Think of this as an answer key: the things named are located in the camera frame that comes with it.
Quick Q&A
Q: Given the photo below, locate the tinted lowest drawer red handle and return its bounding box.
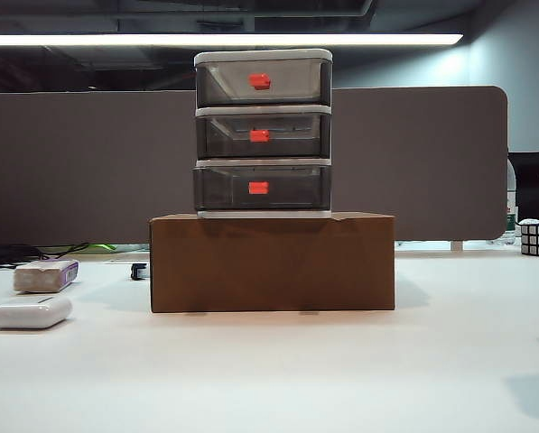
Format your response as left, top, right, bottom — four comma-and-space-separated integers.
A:
192, 165, 332, 212

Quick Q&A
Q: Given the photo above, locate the white plastic drawer cabinet frame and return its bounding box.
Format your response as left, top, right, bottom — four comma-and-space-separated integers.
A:
192, 48, 333, 220

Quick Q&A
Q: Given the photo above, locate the white earphone case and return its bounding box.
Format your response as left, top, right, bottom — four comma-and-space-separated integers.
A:
0, 296, 74, 330

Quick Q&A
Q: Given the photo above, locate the brown cardboard box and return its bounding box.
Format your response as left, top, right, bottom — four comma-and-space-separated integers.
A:
148, 211, 396, 314

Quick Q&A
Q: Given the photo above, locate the grey fabric desk partition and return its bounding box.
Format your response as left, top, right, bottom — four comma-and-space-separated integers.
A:
0, 85, 510, 247

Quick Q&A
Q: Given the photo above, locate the long ceiling light strip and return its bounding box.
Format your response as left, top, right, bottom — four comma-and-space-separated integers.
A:
0, 32, 464, 48

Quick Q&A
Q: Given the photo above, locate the tissue pack with purple label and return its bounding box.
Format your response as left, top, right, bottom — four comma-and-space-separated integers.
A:
13, 259, 80, 293

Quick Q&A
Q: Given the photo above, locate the clear bottle with green label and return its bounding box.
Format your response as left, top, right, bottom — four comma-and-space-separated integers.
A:
503, 161, 521, 245

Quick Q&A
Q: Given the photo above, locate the tinted drawer over metal rail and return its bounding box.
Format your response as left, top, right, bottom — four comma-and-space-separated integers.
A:
196, 113, 331, 159

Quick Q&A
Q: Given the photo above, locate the tinted drawer with raised red handle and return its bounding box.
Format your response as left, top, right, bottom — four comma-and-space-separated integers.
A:
196, 60, 331, 107

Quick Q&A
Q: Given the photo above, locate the black cable bundle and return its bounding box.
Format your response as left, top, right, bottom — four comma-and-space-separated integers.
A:
0, 242, 92, 270

